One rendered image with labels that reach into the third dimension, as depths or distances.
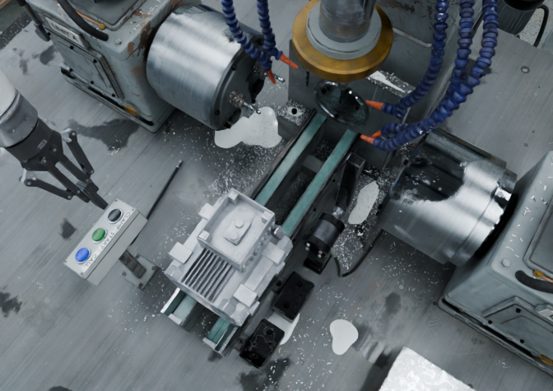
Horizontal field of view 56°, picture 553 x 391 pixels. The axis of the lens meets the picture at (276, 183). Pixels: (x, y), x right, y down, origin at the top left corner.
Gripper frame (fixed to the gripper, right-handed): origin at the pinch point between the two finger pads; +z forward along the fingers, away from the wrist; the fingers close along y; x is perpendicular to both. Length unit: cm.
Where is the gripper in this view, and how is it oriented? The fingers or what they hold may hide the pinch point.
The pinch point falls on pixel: (91, 195)
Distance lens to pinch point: 108.6
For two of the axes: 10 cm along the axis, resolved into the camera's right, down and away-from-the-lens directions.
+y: 5.5, -7.7, 3.2
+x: -7.7, -3.1, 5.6
